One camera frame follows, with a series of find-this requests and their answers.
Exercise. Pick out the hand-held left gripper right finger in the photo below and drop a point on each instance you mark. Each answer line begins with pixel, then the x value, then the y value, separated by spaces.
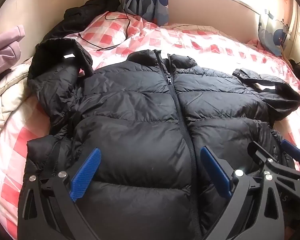
pixel 216 172

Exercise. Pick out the black puffer jacket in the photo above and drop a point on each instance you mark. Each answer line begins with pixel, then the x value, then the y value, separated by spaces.
pixel 140 130

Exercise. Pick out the pink checked quilt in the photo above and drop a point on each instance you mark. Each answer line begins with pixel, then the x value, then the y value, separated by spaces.
pixel 215 45

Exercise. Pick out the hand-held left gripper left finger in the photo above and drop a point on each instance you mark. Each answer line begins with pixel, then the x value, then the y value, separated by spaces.
pixel 86 175

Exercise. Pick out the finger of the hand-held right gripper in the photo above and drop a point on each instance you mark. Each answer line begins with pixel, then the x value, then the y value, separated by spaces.
pixel 291 150
pixel 270 161

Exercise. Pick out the pink checked pillow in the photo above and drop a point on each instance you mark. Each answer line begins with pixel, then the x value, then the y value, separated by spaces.
pixel 107 27

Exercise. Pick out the black coat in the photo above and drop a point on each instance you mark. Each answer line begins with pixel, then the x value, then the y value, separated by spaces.
pixel 80 15

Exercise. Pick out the purple garment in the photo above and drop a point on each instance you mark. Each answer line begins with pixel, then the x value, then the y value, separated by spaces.
pixel 3 50

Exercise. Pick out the cream quilted blanket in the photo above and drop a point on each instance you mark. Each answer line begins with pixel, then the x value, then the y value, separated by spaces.
pixel 5 92

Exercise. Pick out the blue patterned curtain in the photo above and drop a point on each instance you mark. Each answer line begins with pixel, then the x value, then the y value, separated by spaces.
pixel 150 2

